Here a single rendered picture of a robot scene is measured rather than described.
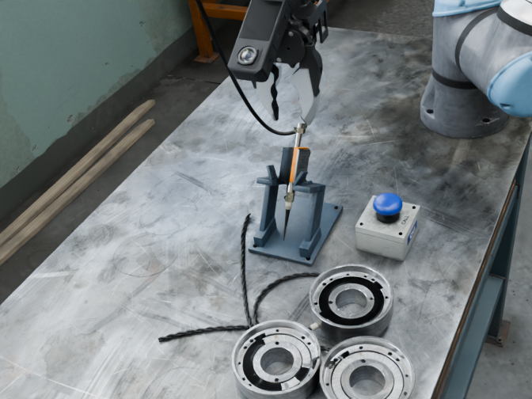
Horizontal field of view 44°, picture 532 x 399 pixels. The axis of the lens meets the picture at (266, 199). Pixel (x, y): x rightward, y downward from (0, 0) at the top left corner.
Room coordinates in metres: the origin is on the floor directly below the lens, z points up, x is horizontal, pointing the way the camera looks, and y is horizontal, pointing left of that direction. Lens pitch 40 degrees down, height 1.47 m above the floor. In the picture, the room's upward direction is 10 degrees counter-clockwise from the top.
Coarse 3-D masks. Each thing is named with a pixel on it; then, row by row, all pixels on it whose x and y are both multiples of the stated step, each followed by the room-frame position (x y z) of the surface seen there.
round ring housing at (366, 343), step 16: (368, 336) 0.47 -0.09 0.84; (336, 352) 0.47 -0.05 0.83; (352, 352) 0.46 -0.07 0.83; (384, 352) 0.46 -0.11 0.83; (400, 352) 0.45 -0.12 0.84; (320, 368) 0.44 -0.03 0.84; (352, 368) 0.44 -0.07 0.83; (368, 368) 0.44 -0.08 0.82; (384, 368) 0.44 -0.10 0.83; (400, 368) 0.43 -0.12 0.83; (352, 384) 0.44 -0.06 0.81; (384, 384) 0.43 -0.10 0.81
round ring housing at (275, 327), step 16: (272, 320) 0.52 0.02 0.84; (304, 336) 0.50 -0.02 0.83; (240, 352) 0.49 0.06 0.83; (256, 352) 0.49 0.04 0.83; (272, 352) 0.49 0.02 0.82; (288, 352) 0.48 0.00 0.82; (320, 352) 0.46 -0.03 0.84; (240, 368) 0.47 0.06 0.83; (256, 368) 0.47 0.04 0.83; (240, 384) 0.44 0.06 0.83; (304, 384) 0.43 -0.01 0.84
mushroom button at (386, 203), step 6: (378, 198) 0.67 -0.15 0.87; (384, 198) 0.67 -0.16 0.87; (390, 198) 0.67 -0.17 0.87; (396, 198) 0.67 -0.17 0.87; (378, 204) 0.66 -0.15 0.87; (384, 204) 0.66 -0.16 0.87; (390, 204) 0.66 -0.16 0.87; (396, 204) 0.66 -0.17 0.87; (402, 204) 0.66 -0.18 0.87; (378, 210) 0.66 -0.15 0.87; (384, 210) 0.65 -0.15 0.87; (390, 210) 0.65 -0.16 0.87; (396, 210) 0.65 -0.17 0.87
